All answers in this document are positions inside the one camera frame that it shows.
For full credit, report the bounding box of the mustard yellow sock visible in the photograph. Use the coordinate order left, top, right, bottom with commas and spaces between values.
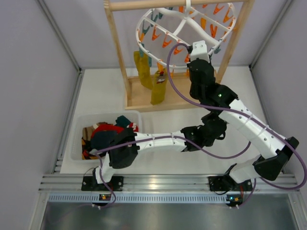
133, 51, 153, 90
151, 68, 168, 105

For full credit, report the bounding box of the white clip hanger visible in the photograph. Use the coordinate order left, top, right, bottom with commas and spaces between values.
133, 2, 237, 73

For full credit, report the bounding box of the red sock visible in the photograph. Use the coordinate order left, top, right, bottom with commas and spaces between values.
127, 122, 139, 132
91, 124, 124, 138

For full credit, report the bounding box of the dark patterned sock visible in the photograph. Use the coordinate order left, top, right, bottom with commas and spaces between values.
91, 130, 117, 150

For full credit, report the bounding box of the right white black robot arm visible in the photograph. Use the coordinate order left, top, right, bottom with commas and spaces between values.
187, 58, 299, 186

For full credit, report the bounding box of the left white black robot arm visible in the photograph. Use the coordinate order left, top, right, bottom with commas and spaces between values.
93, 113, 227, 184

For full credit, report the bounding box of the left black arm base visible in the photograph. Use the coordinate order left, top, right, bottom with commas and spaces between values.
81, 176, 124, 192

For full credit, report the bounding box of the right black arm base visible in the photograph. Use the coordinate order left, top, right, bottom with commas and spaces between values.
208, 176, 252, 192

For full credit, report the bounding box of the wooden hanger stand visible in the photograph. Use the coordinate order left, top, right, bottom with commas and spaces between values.
104, 0, 254, 112

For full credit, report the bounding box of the green christmas sock in bin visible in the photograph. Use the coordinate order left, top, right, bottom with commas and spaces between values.
116, 115, 131, 128

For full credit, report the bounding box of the translucent plastic bin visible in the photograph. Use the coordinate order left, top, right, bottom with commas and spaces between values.
68, 110, 142, 164

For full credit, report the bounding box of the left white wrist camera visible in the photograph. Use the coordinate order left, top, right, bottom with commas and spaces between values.
187, 40, 210, 63

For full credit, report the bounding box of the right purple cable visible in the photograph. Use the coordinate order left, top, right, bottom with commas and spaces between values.
166, 43, 307, 191

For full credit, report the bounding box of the aluminium rail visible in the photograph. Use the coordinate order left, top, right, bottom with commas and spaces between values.
38, 174, 298, 192

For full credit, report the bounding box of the perforated cable duct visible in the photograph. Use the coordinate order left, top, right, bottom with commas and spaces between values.
48, 193, 242, 204

